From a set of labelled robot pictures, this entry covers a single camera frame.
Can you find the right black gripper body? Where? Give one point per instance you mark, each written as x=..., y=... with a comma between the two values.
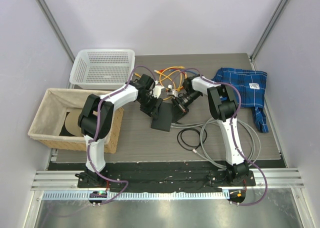
x=185, y=101

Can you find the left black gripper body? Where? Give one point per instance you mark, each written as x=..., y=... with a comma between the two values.
x=147, y=104

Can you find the blue plaid cloth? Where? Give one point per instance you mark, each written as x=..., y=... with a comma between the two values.
x=251, y=86

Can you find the black network switch box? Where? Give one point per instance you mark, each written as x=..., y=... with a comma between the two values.
x=164, y=119

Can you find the white perforated plastic basket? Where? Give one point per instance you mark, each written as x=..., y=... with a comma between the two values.
x=102, y=69

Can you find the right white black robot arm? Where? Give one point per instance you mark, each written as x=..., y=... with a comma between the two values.
x=223, y=107

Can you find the white slotted cable duct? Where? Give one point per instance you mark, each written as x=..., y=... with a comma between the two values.
x=130, y=196

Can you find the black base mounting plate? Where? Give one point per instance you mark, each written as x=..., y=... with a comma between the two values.
x=169, y=177

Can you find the brown tape roll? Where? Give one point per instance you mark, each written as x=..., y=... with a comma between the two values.
x=71, y=123

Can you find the wicker basket with liner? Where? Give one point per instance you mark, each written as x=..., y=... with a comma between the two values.
x=51, y=114

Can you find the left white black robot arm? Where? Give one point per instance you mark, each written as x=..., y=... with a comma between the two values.
x=97, y=116

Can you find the aluminium frame rail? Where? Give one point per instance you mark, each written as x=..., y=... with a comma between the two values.
x=67, y=180

